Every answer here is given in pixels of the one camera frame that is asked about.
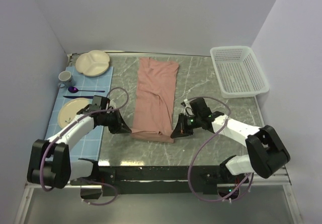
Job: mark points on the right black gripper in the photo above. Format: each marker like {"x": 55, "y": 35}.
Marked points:
{"x": 181, "y": 130}

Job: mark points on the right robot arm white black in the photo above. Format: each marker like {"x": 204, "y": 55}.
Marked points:
{"x": 266, "y": 153}

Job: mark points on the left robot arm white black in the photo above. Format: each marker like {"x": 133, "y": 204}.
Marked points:
{"x": 50, "y": 164}

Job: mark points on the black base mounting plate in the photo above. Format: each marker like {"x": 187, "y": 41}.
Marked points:
{"x": 164, "y": 179}

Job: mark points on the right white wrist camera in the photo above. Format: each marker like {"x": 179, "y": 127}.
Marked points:
{"x": 187, "y": 108}

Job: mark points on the aluminium frame rail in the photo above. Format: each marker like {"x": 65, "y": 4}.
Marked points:
{"x": 269, "y": 201}

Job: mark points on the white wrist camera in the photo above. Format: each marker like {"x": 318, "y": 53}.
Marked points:
{"x": 187, "y": 108}
{"x": 111, "y": 105}

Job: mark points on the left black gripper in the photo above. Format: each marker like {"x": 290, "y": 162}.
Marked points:
{"x": 117, "y": 128}

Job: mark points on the purple spoon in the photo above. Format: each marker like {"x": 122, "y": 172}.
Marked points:
{"x": 75, "y": 90}

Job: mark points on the white plastic basket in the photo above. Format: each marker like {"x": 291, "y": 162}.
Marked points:
{"x": 238, "y": 72}

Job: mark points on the blue grid placemat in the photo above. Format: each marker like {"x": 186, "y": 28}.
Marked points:
{"x": 89, "y": 146}

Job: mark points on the purple knife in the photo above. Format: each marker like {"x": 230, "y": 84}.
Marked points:
{"x": 75, "y": 97}

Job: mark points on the cream teal round plate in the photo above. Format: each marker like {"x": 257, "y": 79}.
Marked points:
{"x": 69, "y": 110}

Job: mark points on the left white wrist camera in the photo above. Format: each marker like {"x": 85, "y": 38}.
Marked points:
{"x": 111, "y": 105}

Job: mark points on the pink printed t shirt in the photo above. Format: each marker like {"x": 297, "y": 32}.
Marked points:
{"x": 154, "y": 104}

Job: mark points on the grey mug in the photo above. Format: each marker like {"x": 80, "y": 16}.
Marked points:
{"x": 65, "y": 79}

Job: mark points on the cream divided plate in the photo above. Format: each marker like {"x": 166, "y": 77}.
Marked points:
{"x": 93, "y": 63}

